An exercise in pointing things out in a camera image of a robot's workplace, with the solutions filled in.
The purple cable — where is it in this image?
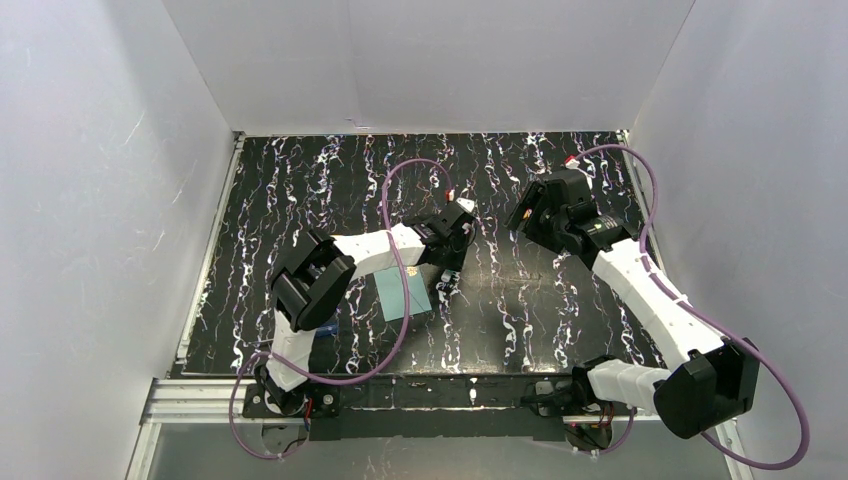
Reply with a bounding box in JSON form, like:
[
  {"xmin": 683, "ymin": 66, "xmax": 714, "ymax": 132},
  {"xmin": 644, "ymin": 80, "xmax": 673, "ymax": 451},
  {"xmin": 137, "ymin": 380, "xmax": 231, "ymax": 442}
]
[
  {"xmin": 566, "ymin": 143, "xmax": 812, "ymax": 472},
  {"xmin": 228, "ymin": 158, "xmax": 455, "ymax": 462}
]

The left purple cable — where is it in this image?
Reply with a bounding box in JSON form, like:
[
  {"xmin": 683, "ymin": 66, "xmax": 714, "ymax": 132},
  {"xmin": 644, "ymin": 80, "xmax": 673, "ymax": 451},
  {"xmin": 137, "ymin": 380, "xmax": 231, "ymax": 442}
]
[{"xmin": 228, "ymin": 158, "xmax": 455, "ymax": 462}]

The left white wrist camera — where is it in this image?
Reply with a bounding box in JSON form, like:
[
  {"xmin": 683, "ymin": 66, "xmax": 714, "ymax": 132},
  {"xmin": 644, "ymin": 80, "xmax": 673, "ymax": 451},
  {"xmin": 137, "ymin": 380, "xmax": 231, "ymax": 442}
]
[{"xmin": 446, "ymin": 190, "xmax": 476, "ymax": 214}]

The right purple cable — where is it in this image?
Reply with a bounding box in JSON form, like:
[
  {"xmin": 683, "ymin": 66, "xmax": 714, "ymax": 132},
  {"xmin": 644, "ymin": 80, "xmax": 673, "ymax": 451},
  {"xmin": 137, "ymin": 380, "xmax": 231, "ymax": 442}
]
[{"xmin": 566, "ymin": 143, "xmax": 812, "ymax": 472}]

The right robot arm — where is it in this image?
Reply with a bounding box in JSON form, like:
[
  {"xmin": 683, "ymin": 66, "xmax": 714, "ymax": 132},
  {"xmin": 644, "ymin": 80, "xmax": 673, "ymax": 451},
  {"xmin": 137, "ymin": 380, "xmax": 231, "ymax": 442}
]
[{"xmin": 507, "ymin": 169, "xmax": 759, "ymax": 439}]

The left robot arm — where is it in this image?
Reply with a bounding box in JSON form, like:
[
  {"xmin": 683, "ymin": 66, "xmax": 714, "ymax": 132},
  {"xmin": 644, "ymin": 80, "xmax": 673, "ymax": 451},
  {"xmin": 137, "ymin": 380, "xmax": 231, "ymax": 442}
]
[{"xmin": 266, "ymin": 198, "xmax": 476, "ymax": 393}]

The teal envelope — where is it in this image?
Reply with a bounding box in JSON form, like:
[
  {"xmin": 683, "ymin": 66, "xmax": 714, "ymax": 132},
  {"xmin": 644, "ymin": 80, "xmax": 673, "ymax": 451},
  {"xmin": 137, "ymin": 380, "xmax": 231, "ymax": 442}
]
[{"xmin": 373, "ymin": 266, "xmax": 432, "ymax": 322}]

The blue red screwdriver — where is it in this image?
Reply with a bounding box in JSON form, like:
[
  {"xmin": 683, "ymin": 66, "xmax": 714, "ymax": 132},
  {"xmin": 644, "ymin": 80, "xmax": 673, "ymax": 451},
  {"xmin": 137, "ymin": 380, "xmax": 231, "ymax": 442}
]
[{"xmin": 314, "ymin": 322, "xmax": 339, "ymax": 338}]

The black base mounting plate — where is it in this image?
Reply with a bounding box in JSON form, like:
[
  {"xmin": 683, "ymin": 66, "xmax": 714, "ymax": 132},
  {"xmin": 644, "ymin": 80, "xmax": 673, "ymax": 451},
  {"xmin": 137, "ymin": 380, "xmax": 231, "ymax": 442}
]
[{"xmin": 241, "ymin": 372, "xmax": 637, "ymax": 443}]

